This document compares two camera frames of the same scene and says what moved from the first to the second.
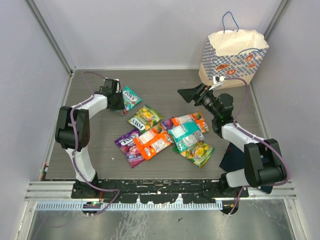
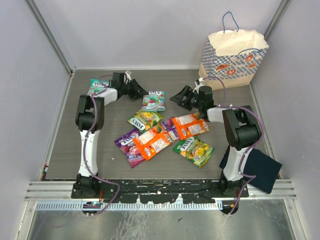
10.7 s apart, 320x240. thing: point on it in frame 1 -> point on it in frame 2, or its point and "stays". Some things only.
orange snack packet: x=152 y=141 stays
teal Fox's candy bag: x=130 y=99 -> x=97 y=85
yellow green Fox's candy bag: x=197 y=153 stays
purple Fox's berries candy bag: x=126 y=144 stays
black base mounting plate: x=159 y=191 stays
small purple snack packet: x=168 y=123 stays
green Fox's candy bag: x=145 y=118 stays
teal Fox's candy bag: x=186 y=135 -> x=154 y=101
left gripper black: x=120 y=105 -> x=138 y=91
